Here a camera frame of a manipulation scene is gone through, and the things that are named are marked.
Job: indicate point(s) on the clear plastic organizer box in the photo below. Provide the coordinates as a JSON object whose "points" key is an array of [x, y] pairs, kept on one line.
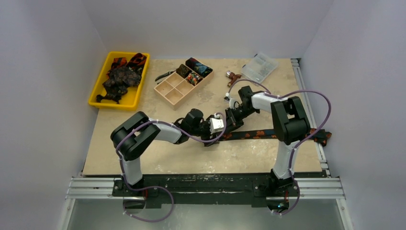
{"points": [[259, 68]]}

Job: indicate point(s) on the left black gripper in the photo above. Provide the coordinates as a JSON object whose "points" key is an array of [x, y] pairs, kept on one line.
{"points": [[207, 137]]}

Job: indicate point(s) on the rolled colourful floral tie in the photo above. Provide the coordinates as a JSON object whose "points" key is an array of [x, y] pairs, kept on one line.
{"points": [[193, 78]]}

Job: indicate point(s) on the dark orange floral tie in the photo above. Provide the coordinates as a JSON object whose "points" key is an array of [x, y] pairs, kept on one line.
{"points": [[320, 137]]}

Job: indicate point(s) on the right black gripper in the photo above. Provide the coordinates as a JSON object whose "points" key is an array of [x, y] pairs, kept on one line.
{"points": [[231, 118]]}

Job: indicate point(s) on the red black striped tie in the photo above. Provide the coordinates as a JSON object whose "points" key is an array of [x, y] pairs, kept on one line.
{"points": [[136, 63]]}

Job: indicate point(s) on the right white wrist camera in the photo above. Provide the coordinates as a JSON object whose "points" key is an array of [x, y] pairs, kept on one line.
{"points": [[233, 103]]}

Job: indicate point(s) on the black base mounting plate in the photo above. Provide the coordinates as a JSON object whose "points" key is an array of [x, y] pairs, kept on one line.
{"points": [[209, 189]]}

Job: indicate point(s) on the rolled blue floral tie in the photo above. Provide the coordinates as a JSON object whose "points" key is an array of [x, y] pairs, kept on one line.
{"points": [[198, 67]]}

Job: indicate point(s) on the brown metal pipe fitting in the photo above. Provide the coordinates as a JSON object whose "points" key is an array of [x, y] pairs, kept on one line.
{"points": [[233, 78]]}

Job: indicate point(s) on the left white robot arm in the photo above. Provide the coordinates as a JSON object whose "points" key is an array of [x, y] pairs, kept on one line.
{"points": [[132, 138]]}

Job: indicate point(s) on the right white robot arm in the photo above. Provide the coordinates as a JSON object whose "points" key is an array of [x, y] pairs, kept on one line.
{"points": [[290, 125]]}

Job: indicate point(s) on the yellow plastic bin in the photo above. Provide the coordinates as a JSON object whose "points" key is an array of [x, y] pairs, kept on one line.
{"points": [[130, 101]]}

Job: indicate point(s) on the wooden compartment box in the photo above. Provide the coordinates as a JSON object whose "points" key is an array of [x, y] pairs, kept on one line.
{"points": [[174, 88]]}

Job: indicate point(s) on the black pliers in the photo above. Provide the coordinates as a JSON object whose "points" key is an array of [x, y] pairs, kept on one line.
{"points": [[161, 77]]}

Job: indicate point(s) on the dark patterned tie pile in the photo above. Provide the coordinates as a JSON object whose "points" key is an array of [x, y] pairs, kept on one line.
{"points": [[117, 84]]}

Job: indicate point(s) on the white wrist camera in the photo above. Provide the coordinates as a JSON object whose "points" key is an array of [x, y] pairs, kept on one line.
{"points": [[233, 103], [216, 124]]}

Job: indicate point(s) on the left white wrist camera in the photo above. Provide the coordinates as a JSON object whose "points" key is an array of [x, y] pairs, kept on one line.
{"points": [[216, 124]]}

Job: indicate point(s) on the rolled olive patterned tie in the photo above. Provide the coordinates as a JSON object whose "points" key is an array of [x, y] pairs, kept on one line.
{"points": [[183, 71]]}

